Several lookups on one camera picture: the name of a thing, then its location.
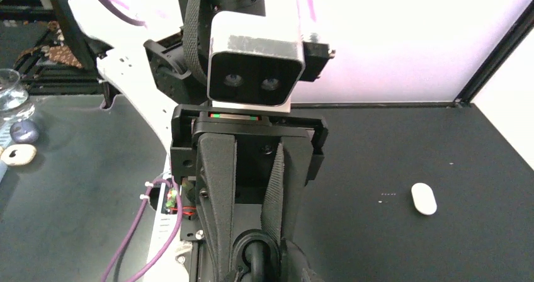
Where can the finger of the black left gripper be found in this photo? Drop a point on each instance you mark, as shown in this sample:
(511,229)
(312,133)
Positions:
(217,181)
(285,188)

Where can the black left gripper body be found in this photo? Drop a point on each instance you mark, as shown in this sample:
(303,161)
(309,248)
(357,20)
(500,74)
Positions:
(257,133)

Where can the white earbud charging case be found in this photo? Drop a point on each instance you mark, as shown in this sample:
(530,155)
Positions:
(423,199)

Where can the black earbud charging case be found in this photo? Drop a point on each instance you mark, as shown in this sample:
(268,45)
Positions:
(257,257)

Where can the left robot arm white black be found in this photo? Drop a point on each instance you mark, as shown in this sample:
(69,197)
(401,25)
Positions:
(111,37)

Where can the purple grey pebble object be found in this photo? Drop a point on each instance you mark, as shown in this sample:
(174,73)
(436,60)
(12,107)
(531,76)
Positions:
(24,132)

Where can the cream oval pebble object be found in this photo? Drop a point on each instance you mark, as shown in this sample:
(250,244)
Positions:
(18,154)

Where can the clear glass cup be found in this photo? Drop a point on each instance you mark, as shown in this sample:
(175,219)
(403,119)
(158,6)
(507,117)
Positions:
(15,102)

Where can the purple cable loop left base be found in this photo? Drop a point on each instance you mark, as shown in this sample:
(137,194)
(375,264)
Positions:
(129,262)

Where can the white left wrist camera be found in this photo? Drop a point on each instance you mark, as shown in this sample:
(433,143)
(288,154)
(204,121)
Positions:
(255,62)

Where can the black frame post left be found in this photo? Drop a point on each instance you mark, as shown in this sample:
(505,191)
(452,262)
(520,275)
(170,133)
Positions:
(497,57)

